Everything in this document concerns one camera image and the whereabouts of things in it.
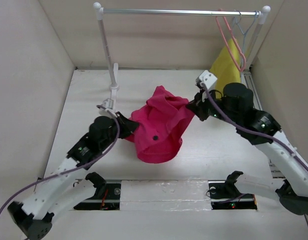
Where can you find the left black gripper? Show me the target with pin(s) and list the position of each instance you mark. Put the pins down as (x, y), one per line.
(128, 126)

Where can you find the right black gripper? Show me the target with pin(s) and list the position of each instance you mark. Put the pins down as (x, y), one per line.
(198, 105)

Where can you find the pink trousers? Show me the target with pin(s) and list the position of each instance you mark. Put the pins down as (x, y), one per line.
(162, 122)

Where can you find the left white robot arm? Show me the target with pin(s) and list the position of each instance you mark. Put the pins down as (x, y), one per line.
(73, 181)

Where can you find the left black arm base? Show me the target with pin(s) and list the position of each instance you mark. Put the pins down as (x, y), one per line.
(106, 196)

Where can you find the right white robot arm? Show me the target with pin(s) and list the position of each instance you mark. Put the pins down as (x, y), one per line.
(260, 129)

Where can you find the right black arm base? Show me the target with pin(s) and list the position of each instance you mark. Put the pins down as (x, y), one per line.
(225, 196)

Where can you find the light blue plastic hanger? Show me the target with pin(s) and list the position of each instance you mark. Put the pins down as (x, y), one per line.
(246, 50)

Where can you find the yellow garment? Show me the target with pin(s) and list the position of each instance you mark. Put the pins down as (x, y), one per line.
(225, 70)

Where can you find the white and silver clothes rack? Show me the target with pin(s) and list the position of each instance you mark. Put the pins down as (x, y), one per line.
(113, 67)

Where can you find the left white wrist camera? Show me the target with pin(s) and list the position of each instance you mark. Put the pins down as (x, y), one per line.
(108, 105)

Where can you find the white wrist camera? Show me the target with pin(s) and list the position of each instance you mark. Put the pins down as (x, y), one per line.
(206, 78)
(108, 105)

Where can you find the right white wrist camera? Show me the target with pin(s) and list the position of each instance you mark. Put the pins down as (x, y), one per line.
(206, 78)

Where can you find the aluminium rail right side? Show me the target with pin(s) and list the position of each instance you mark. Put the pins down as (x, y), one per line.
(247, 80)

